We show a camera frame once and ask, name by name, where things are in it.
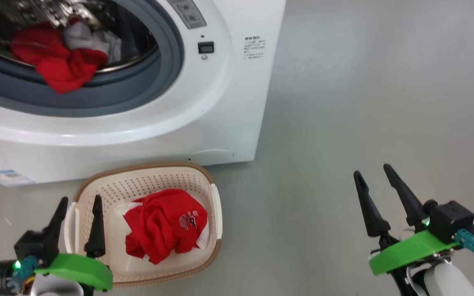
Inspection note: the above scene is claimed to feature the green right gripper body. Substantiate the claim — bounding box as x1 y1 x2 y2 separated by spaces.
369 229 460 277

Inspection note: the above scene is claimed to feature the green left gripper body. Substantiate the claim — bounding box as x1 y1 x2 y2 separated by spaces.
35 253 114 291

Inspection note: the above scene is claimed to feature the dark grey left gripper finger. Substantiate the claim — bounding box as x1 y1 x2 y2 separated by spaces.
84 194 107 259
42 197 70 264

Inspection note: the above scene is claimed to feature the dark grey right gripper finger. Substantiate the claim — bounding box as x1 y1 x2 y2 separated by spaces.
353 171 400 249
383 164 430 233

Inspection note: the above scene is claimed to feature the red jersey with print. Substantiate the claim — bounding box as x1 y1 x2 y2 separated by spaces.
123 188 209 265

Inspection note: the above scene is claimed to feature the red and white garment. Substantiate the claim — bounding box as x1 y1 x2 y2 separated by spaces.
11 18 122 94

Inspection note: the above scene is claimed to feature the cream perforated laundry basket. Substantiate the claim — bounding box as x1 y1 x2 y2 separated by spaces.
64 162 223 288

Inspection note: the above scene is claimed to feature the grey rubber door gasket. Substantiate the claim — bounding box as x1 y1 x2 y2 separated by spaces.
0 0 185 118

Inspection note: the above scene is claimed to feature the white washing machine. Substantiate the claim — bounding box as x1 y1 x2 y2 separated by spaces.
0 0 287 187

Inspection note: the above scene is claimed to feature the blue energy label sticker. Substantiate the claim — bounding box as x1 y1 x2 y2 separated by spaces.
0 169 36 187

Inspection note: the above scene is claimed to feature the grey control panel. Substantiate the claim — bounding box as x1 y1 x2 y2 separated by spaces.
167 0 207 30

